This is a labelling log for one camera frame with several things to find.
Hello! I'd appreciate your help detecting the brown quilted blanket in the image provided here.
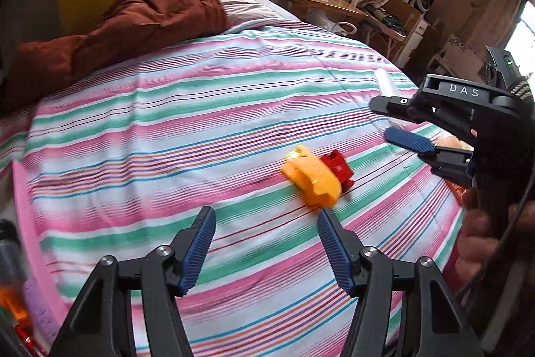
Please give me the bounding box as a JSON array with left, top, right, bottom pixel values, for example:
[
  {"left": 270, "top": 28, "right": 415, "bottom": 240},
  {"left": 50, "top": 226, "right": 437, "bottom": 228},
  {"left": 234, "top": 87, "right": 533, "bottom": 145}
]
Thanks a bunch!
[{"left": 1, "top": 0, "right": 230, "bottom": 114}]

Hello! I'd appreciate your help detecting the orange holed block toy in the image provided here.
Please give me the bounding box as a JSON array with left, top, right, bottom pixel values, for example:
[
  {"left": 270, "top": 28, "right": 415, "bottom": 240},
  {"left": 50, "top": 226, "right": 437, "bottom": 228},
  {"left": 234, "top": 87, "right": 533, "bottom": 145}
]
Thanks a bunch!
[{"left": 0, "top": 284, "right": 33, "bottom": 331}]

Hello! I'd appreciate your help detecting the black filter with clear cup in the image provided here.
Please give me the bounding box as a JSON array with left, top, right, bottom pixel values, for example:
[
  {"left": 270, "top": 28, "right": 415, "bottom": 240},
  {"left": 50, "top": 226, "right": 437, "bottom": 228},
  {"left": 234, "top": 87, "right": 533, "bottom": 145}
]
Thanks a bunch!
[{"left": 0, "top": 218, "right": 26, "bottom": 290}]

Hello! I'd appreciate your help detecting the red plastic clip piece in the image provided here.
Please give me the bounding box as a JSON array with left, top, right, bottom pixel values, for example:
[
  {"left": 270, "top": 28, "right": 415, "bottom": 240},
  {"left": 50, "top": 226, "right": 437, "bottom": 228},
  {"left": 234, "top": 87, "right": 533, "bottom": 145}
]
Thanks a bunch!
[{"left": 320, "top": 150, "right": 354, "bottom": 193}]

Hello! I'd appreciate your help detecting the striped bed cover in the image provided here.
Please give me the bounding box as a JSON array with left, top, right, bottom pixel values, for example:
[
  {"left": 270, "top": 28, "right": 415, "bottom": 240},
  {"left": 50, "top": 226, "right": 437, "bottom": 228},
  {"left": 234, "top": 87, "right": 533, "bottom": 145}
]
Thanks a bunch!
[{"left": 1, "top": 23, "right": 462, "bottom": 356}]

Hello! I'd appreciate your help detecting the purple patterned oval case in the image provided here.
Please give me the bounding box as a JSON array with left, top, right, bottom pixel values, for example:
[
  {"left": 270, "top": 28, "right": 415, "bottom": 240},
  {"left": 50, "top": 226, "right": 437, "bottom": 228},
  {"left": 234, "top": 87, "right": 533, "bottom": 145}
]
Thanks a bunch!
[{"left": 24, "top": 277, "right": 59, "bottom": 344}]

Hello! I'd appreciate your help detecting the yellow plastic toy piece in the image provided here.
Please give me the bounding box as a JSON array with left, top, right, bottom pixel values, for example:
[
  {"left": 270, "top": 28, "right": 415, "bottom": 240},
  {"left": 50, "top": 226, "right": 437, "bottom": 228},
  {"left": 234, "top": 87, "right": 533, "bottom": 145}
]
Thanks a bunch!
[{"left": 282, "top": 145, "right": 342, "bottom": 208}]

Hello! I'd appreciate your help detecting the person's right hand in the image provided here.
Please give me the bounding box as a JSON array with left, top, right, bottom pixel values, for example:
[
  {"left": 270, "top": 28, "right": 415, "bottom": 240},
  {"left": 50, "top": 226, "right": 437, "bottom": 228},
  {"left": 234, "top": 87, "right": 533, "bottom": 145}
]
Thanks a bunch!
[{"left": 454, "top": 188, "right": 534, "bottom": 285}]

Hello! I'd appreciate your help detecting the pink white tray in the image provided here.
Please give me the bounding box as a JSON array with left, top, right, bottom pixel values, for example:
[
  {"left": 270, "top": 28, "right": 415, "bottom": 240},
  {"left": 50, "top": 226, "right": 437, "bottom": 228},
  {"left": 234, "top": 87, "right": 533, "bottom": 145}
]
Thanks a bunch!
[{"left": 12, "top": 160, "right": 68, "bottom": 329}]

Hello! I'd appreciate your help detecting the beige pillow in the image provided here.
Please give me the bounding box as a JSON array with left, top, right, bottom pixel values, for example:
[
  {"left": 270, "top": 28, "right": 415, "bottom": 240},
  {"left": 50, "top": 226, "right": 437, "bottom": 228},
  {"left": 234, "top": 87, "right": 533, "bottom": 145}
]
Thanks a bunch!
[{"left": 219, "top": 0, "right": 301, "bottom": 34}]

